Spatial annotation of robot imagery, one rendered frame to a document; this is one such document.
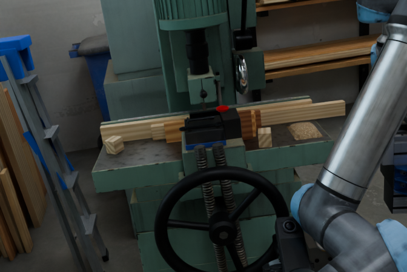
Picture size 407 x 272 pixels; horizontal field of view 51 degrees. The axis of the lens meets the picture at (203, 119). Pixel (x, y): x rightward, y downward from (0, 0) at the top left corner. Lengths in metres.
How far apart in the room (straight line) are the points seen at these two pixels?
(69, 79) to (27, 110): 1.77
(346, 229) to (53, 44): 3.11
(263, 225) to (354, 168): 0.52
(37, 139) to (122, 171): 0.84
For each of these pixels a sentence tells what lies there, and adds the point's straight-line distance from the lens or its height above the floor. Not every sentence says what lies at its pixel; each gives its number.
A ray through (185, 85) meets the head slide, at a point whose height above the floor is 1.02.
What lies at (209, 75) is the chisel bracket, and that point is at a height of 1.07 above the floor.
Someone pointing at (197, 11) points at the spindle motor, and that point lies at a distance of 1.03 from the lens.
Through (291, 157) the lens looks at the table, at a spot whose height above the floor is 0.87.
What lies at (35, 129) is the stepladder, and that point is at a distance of 1.84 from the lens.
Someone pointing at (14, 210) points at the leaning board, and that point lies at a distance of 2.46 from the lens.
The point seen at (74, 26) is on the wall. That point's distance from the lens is 3.50.
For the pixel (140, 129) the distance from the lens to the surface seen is 1.20.
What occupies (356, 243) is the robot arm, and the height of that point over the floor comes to 0.96.
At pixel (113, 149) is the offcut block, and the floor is 0.91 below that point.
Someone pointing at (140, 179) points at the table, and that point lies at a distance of 1.07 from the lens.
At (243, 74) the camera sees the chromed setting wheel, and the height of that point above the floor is 1.03.
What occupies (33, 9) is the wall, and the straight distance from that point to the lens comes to 3.53.
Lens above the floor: 1.33
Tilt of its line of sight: 19 degrees down
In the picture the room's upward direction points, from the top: 7 degrees counter-clockwise
